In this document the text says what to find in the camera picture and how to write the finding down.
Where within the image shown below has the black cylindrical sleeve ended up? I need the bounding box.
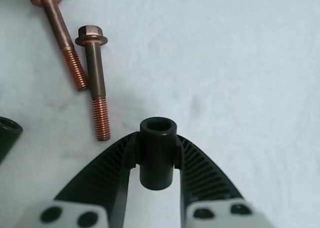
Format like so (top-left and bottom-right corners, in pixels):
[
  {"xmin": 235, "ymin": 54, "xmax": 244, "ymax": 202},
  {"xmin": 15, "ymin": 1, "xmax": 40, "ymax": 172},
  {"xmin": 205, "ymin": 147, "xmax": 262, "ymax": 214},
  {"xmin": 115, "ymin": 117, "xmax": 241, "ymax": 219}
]
[
  {"xmin": 139, "ymin": 116, "xmax": 179, "ymax": 190},
  {"xmin": 0, "ymin": 116, "xmax": 24, "ymax": 164}
]

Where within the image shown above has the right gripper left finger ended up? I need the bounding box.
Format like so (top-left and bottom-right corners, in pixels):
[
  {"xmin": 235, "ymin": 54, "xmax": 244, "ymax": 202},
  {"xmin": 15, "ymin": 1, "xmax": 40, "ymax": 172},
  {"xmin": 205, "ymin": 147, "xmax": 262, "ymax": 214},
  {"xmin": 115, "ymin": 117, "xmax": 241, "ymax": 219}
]
[{"xmin": 36, "ymin": 132, "xmax": 141, "ymax": 228}]

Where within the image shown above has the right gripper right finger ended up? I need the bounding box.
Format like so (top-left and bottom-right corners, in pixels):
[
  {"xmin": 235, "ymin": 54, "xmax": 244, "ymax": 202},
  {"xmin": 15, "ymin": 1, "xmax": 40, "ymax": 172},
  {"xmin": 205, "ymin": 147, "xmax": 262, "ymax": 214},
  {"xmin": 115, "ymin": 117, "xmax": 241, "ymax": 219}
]
[{"xmin": 173, "ymin": 134, "xmax": 273, "ymax": 228}]

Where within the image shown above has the copper flange bolt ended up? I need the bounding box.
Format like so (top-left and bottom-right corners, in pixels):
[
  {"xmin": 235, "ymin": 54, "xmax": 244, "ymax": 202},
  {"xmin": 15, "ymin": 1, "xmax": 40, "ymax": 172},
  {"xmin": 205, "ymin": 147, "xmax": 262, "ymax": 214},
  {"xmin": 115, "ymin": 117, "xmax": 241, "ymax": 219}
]
[
  {"xmin": 29, "ymin": 0, "xmax": 89, "ymax": 92},
  {"xmin": 74, "ymin": 24, "xmax": 112, "ymax": 142}
]

